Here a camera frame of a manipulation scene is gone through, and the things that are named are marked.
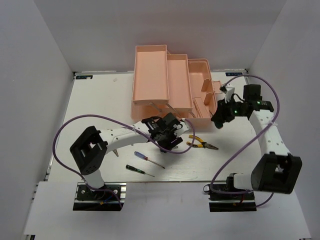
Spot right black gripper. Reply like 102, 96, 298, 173
211, 96, 247, 124

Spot pink plastic toolbox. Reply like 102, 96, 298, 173
131, 44, 222, 131

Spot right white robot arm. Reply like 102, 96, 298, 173
211, 84, 302, 200

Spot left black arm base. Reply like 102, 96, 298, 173
72, 182, 127, 212

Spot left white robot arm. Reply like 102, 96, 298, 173
69, 113, 193, 200

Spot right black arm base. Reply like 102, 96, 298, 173
203, 174, 257, 213

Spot yellow pliers right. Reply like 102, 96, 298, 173
186, 135, 219, 150

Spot yellow pliers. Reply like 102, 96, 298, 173
113, 149, 119, 157
186, 135, 219, 150

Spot black precision screwdriver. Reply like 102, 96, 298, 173
125, 164, 155, 177

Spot yellow pliers left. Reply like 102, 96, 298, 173
113, 149, 119, 157

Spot left blue table label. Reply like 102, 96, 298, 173
75, 75, 93, 80

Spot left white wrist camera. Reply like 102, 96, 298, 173
174, 118, 192, 136

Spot blue handled screwdriver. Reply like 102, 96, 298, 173
134, 151, 165, 169

